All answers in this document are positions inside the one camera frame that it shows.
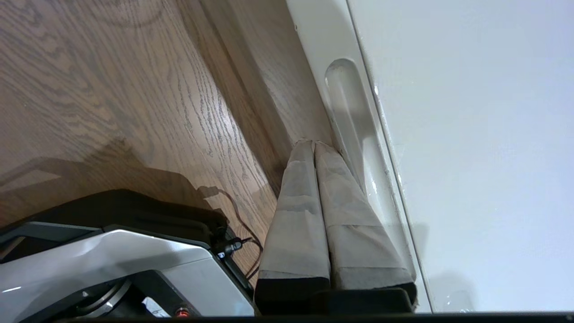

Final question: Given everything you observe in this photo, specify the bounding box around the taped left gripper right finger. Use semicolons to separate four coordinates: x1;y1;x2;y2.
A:
314;140;417;306

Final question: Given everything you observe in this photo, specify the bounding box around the glossy white low cabinet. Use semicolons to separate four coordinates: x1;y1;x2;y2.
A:
348;0;574;313

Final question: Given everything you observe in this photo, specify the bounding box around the silver black robot base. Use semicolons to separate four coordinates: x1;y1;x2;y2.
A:
0;188;256;318

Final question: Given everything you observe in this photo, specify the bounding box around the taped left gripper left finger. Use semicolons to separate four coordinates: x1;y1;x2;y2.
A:
254;139;331;314

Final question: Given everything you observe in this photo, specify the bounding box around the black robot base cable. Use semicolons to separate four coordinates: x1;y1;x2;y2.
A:
197;185;264;281

